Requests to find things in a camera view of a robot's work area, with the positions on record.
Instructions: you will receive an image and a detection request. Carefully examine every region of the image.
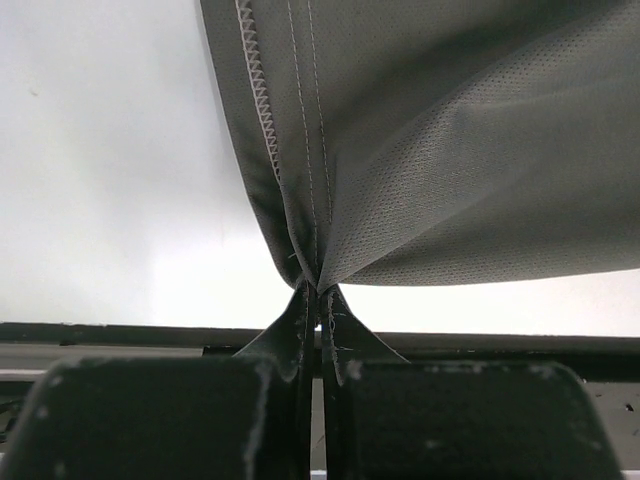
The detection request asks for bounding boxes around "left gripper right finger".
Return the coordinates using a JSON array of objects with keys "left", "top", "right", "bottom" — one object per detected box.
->
[{"left": 317, "top": 287, "right": 626, "bottom": 480}]

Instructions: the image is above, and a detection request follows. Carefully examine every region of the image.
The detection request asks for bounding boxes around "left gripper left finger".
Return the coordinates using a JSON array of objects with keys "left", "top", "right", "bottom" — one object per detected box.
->
[{"left": 0, "top": 287, "right": 314, "bottom": 480}]

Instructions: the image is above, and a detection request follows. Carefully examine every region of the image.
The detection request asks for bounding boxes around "grey t shirt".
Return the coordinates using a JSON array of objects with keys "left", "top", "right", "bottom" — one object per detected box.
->
[{"left": 198, "top": 0, "right": 640, "bottom": 292}]

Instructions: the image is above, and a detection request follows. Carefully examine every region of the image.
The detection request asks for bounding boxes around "aluminium frame rail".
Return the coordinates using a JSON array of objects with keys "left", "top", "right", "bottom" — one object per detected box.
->
[{"left": 0, "top": 342, "right": 640, "bottom": 480}]

